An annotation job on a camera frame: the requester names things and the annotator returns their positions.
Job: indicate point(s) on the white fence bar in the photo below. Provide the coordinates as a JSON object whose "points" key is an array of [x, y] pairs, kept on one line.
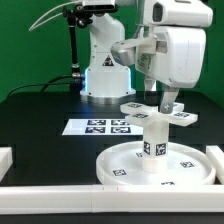
{"points": [[6, 160], [216, 156], [102, 198]]}

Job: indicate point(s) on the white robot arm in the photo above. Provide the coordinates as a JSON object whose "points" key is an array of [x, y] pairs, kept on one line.
{"points": [[107, 81]]}

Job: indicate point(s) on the white round table top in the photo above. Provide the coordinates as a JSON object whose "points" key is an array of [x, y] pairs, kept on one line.
{"points": [[128, 164]]}

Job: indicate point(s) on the white right fence bar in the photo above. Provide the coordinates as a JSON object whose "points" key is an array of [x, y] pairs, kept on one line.
{"points": [[216, 156]]}

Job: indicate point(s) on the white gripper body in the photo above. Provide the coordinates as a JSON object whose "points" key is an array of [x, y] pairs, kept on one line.
{"points": [[177, 26]]}

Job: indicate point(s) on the black camera on mount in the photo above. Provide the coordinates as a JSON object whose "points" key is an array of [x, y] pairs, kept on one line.
{"points": [[100, 6]]}

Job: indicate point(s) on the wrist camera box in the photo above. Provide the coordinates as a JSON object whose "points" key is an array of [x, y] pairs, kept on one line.
{"points": [[125, 52]]}

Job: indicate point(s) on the white left fence bar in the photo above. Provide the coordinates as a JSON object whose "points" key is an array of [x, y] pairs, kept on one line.
{"points": [[6, 160]]}

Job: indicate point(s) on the white front fence bar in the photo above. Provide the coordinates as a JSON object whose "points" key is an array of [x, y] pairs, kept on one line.
{"points": [[102, 198]]}

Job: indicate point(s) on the white fiducial marker sheet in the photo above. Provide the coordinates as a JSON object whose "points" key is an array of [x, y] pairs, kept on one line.
{"points": [[108, 127]]}

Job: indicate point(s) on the white cross-shaped table base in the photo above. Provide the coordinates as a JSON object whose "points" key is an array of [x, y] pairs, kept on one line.
{"points": [[142, 115]]}

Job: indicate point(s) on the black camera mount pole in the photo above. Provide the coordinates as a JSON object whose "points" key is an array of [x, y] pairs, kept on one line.
{"points": [[76, 17]]}

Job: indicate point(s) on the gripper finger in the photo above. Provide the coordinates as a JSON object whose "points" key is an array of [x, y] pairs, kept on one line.
{"points": [[150, 90], [169, 95]]}

